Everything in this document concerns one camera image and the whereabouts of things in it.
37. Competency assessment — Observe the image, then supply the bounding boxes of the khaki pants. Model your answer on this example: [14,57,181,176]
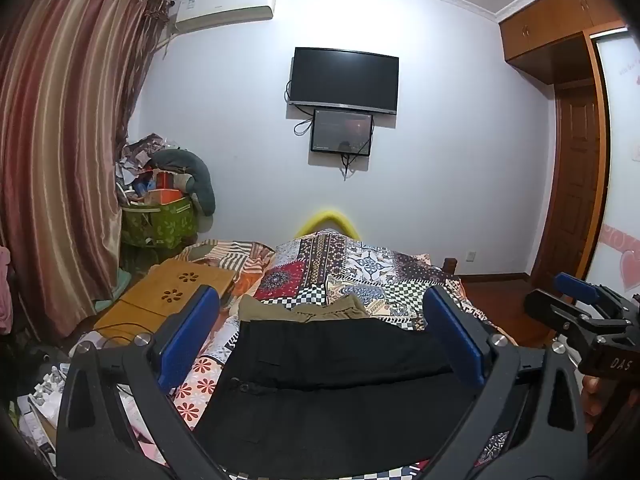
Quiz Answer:
[237,294,371,322]

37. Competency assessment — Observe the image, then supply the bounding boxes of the pile of wrapping paper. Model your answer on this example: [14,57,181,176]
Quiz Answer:
[115,132,173,191]

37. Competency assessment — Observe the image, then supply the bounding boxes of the black wall television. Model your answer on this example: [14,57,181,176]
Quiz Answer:
[288,46,400,115]

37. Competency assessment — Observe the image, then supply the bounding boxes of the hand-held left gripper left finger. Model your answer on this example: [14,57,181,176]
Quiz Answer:
[56,285,236,480]

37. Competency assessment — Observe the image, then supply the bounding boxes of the white air conditioner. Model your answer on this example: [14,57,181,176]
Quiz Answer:
[171,0,278,33]

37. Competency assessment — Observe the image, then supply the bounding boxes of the wooden door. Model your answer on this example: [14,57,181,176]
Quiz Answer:
[530,85,608,291]

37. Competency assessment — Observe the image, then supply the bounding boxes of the striped red curtain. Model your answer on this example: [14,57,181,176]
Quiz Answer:
[0,0,171,341]

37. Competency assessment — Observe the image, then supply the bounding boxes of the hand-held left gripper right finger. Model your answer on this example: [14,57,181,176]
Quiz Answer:
[422,286,588,480]

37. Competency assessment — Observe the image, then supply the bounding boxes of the wooden lap desk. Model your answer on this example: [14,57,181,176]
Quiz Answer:
[92,257,237,336]

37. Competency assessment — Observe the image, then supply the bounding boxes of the green storage box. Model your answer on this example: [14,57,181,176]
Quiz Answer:
[120,195,196,251]

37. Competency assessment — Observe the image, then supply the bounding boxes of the small wall monitor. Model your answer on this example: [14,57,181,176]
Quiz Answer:
[310,108,374,157]

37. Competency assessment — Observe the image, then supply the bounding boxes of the black television cable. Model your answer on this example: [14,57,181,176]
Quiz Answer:
[285,77,313,136]

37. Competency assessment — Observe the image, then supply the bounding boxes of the teal plastic basin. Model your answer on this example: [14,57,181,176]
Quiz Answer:
[95,267,132,317]

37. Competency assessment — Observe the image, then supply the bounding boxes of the black pants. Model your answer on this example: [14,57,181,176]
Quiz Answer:
[192,317,501,478]

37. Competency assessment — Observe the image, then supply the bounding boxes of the person's right hand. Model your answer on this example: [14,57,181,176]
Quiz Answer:
[581,374,618,433]

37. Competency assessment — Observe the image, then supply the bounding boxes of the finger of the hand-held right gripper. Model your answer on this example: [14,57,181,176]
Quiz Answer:
[554,272,633,311]
[524,288,601,333]

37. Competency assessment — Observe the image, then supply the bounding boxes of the yellow bed footboard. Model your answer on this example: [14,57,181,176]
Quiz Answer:
[295,206,358,238]

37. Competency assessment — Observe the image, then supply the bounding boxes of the grey plush pillow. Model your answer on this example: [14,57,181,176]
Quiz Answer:
[150,148,217,217]

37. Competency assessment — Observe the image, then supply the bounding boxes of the black monitor cable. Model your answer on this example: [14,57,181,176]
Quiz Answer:
[340,142,361,181]

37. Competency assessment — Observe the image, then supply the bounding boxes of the white wardrobe sliding door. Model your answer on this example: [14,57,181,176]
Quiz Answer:
[585,27,640,293]

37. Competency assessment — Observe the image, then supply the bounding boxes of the patchwork bed blanket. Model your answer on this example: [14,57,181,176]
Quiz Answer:
[125,228,521,480]

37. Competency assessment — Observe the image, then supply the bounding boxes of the orange box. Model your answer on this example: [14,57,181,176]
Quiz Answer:
[145,187,182,206]

